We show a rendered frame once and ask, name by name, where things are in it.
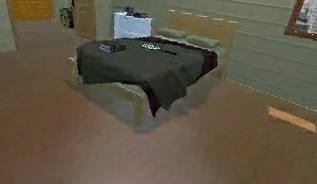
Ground wooden bed with dark blanket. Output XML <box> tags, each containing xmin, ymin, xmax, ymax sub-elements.
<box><xmin>60</xmin><ymin>0</ymin><xmax>240</xmax><ymax>138</ymax></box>

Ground black and white remote control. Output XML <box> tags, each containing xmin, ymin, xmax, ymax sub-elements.
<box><xmin>140</xmin><ymin>42</ymin><xmax>178</xmax><ymax>57</ymax></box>

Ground green pillow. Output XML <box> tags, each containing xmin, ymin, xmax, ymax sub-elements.
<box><xmin>184</xmin><ymin>33</ymin><xmax>223</xmax><ymax>50</ymax></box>
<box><xmin>156</xmin><ymin>26</ymin><xmax>189</xmax><ymax>41</ymax></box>

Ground dark book on bed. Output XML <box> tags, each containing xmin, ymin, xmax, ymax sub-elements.
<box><xmin>98</xmin><ymin>39</ymin><xmax>128</xmax><ymax>56</ymax></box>

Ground white bedside cabinet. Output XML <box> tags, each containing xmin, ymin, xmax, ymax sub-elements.
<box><xmin>110</xmin><ymin>11</ymin><xmax>155</xmax><ymax>45</ymax></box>

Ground small black objects on cabinet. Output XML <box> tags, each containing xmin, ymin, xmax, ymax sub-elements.
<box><xmin>123</xmin><ymin>4</ymin><xmax>150</xmax><ymax>20</ymax></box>

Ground wooden room door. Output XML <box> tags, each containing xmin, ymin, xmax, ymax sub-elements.
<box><xmin>63</xmin><ymin>0</ymin><xmax>102</xmax><ymax>41</ymax></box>

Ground dark green bag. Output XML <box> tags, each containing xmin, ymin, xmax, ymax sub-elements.
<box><xmin>57</xmin><ymin>0</ymin><xmax>78</xmax><ymax>30</ymax></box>

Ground yellow cabinet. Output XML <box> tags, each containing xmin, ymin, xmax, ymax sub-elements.
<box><xmin>1</xmin><ymin>0</ymin><xmax>57</xmax><ymax>26</ymax></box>

